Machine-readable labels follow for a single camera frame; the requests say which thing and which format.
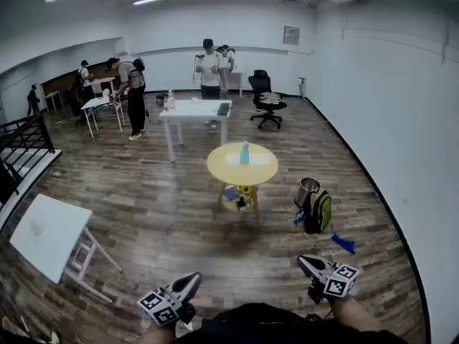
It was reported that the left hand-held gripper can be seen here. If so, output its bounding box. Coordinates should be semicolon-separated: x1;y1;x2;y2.
137;272;202;332

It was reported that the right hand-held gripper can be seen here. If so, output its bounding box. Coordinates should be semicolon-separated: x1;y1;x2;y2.
297;255;360;306

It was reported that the person's left forearm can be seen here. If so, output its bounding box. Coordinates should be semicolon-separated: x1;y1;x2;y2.
139;320;180;344

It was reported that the person's right forearm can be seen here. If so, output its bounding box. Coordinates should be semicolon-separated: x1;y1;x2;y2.
328;294;384;333

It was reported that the blue cloth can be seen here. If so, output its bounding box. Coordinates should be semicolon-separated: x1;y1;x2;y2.
330;231;356;255

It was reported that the green black backpack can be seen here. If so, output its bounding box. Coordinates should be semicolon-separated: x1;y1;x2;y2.
303;188;333;234

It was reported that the metal trash bin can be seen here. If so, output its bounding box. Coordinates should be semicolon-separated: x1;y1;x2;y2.
293;176;321;209

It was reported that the person's black shirt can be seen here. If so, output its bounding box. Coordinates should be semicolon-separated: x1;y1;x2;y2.
174;302;410;344

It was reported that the yellow round table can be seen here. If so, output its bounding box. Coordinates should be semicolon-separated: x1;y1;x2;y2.
207;142;280;231

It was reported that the small white square table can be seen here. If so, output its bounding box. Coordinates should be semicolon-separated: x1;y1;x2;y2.
9;193;123;303

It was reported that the grey garment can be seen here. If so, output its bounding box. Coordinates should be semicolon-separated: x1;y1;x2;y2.
258;91;284;104

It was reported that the white rectangular table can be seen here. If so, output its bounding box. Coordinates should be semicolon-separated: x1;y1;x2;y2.
158;99;233;163

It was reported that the black office chair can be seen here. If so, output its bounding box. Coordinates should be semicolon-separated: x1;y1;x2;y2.
64;84;87;128
247;69;288;130

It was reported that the white desk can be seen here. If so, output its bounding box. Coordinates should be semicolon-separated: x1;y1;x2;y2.
227;69;245;99

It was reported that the white folding table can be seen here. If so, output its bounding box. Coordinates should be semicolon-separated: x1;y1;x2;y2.
80;95;126;139

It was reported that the black stair railing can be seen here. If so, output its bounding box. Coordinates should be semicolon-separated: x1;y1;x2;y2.
0;114;57;207

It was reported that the pinkish table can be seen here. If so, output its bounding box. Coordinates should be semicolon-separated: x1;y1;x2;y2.
90;76;116;97

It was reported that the grey wall electrical panel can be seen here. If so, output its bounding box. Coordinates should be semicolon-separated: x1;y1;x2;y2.
283;25;301;46

